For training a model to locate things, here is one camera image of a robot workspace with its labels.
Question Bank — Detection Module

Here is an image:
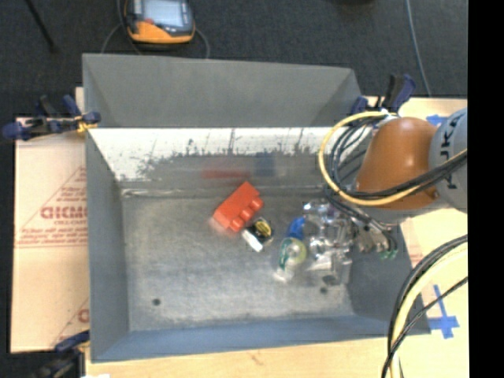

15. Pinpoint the grey metal bin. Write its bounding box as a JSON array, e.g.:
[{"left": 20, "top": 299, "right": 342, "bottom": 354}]
[{"left": 81, "top": 53, "right": 431, "bottom": 362}]

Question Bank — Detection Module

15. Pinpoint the red toy brick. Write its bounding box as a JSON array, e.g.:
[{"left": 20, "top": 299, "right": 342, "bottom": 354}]
[{"left": 212, "top": 180, "right": 265, "bottom": 234}]

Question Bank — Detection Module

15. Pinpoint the brown cardboard board red print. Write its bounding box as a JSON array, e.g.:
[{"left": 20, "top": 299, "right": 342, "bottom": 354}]
[{"left": 9, "top": 115, "right": 92, "bottom": 354}]

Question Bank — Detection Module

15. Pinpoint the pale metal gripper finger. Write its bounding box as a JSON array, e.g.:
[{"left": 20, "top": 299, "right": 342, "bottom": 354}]
[
  {"left": 302, "top": 200, "right": 352, "bottom": 237},
  {"left": 306, "top": 235, "right": 354, "bottom": 287}
]

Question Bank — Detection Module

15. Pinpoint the clear bulb with green inside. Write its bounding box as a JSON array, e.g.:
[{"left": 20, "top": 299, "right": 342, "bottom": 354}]
[{"left": 272, "top": 237, "right": 309, "bottom": 284}]

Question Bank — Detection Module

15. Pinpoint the black yellow white small toy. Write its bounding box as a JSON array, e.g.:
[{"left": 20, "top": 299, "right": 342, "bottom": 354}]
[{"left": 241, "top": 217, "right": 274, "bottom": 253}]

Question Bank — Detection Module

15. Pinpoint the blue plastic piece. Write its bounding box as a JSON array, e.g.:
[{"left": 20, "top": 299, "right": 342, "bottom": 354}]
[{"left": 286, "top": 216, "right": 307, "bottom": 240}]

